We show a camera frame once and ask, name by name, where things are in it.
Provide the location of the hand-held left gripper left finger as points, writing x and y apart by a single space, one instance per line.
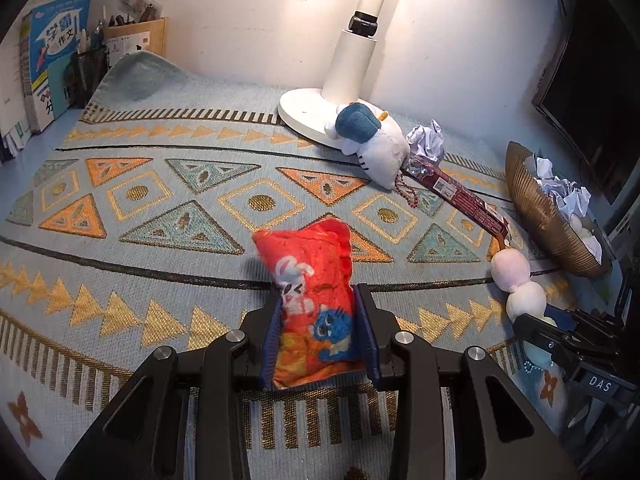
271 345

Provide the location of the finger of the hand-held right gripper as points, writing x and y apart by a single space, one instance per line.
565 317
537 330

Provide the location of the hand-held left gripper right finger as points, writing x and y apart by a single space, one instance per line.
369 345

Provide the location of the three-ball plush skewer toy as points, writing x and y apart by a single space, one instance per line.
525 305

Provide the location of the red orange snack packet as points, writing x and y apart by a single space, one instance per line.
310 270

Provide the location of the golden ribbed bowl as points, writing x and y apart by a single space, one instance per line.
540 225

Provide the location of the crumpled pale blue paper ball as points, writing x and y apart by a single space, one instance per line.
572 200
427 140

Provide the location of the crumpled white paper ball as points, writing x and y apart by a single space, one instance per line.
542 167

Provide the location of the white and blue plush toy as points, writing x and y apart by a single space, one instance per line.
380 150

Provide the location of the black monitor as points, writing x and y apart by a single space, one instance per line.
600 85

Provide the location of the white desk lamp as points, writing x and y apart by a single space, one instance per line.
350 70

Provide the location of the black mesh pen holder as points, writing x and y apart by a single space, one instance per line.
90 75

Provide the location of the wooden desk box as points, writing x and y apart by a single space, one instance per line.
140 40

